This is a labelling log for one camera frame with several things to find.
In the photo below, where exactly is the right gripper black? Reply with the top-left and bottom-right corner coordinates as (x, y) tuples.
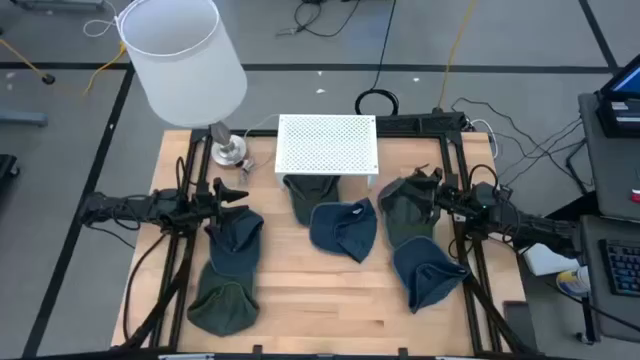
(412, 166), (484, 224)

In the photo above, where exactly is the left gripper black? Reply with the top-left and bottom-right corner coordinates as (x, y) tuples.
(192, 177), (251, 232)

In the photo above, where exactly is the dark green baseball cap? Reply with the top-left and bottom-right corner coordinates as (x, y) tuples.
(377, 174), (442, 250)
(282, 173), (342, 227)
(186, 262), (261, 338)

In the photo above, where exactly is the dark blue baseball cap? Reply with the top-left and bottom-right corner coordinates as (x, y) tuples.
(203, 205), (265, 279)
(392, 235), (471, 315)
(308, 197), (379, 265)

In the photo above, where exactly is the silver lamp base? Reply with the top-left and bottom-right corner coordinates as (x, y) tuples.
(208, 121), (247, 167)

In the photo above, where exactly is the white perforated metal shelf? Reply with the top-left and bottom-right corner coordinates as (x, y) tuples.
(274, 113), (379, 189)

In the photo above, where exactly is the white box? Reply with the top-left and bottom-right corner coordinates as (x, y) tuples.
(519, 242), (581, 277)

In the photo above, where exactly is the white lampshade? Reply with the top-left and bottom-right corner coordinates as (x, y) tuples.
(115, 0), (249, 129)

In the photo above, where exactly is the dark rectangular pad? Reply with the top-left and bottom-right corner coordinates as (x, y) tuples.
(502, 299), (539, 354)

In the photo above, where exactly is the white yellow blue canister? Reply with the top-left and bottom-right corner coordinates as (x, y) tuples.
(555, 265), (592, 297)

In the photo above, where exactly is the grey desk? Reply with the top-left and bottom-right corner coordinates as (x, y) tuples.
(579, 214), (640, 344)
(577, 92), (640, 221)

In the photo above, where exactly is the black device with labels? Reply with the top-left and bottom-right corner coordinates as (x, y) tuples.
(594, 92), (640, 139)

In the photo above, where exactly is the black keyboard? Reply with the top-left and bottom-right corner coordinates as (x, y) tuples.
(598, 238), (640, 297)

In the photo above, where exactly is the black monitor with blue screen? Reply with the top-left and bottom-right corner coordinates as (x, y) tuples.
(599, 52), (640, 101)

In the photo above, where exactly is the grey furniture foot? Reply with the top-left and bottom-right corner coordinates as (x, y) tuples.
(0, 108), (49, 127)

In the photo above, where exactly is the white lamp cord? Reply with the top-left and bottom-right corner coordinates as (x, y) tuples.
(233, 113), (281, 189)

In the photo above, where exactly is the black cable bundle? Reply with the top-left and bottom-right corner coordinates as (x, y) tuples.
(449, 97), (586, 196)

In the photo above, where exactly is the black coiled cable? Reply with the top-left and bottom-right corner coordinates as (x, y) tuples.
(353, 0), (401, 117)

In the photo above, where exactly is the black aluminium table frame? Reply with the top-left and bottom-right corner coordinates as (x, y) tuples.
(119, 112), (539, 356)

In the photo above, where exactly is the yellow hanging cable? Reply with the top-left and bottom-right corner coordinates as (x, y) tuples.
(437, 0), (479, 111)

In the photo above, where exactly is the yellow floor cable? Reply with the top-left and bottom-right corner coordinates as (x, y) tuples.
(0, 37), (129, 96)

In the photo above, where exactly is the thin black floor cable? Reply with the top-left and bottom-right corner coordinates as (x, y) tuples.
(274, 0), (361, 39)

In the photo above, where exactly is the white looped cable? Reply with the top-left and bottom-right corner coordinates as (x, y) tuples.
(82, 0), (121, 39)

